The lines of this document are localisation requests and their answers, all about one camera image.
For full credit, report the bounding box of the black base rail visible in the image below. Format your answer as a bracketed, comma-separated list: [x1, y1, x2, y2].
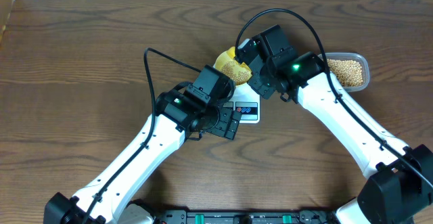
[152, 209, 339, 224]

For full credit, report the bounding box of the yellow plastic scoop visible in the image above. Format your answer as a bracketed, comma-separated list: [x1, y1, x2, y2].
[226, 47, 251, 74]

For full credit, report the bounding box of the yellow bowl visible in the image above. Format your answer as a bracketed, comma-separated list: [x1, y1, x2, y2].
[214, 47, 252, 85]

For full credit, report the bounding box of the white digital kitchen scale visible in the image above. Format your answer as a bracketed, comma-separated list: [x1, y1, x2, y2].
[208, 79, 260, 124]

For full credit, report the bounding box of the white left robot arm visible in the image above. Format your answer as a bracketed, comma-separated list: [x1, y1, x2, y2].
[43, 66, 241, 223]

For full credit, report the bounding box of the clear container of soybeans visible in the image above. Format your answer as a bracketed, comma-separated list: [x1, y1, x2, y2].
[325, 52, 370, 92]

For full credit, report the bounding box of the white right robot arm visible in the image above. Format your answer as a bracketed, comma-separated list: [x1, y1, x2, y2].
[237, 25, 432, 223]

